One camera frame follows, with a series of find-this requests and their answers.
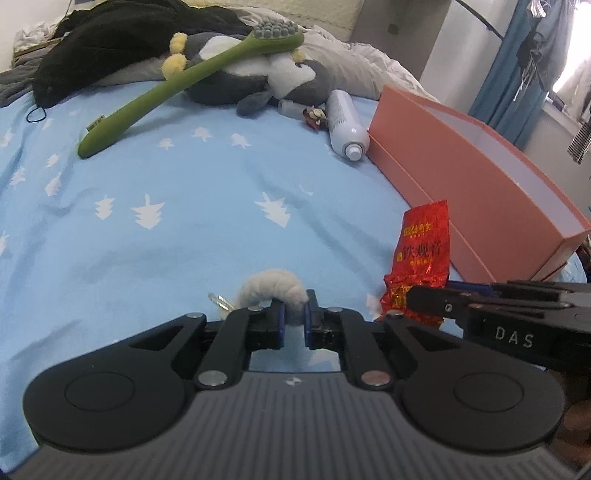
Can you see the red foil tea packet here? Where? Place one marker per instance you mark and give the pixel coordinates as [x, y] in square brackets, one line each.
[422, 249]

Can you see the crumpled grey blanket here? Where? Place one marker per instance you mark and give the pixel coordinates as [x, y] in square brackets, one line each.
[18, 78]

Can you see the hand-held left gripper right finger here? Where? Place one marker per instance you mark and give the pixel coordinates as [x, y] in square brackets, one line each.
[308, 323]

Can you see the small printed candy wrapper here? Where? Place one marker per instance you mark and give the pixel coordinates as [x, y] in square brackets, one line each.
[316, 117]

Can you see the blue tree-print bed sheet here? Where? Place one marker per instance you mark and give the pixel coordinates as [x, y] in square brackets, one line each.
[161, 258]

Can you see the striped black white garment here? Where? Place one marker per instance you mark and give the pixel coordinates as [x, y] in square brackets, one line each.
[579, 143]

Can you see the grey white penguin plush toy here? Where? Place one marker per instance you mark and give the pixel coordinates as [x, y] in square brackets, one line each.
[240, 83]

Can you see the white spray bottle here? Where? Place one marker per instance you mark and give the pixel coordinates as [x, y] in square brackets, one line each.
[344, 120]

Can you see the beige padded headboard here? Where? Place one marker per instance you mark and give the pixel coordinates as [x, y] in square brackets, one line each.
[300, 11]

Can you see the small translucent container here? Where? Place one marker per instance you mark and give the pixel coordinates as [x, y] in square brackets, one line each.
[291, 108]

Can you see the black fuzzy garment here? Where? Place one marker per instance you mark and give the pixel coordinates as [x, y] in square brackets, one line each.
[115, 41]

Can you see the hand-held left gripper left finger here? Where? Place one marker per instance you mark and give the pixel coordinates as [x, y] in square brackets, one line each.
[278, 323]

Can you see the dark hanging jacket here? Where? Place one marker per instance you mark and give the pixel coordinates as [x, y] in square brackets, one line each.
[545, 41]

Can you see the pink cardboard box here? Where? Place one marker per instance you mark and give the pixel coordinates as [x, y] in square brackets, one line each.
[461, 184]

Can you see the blue curtain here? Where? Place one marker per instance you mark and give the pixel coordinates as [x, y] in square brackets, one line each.
[498, 92]

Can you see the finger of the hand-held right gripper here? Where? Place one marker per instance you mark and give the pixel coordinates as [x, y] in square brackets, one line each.
[461, 287]
[434, 307]

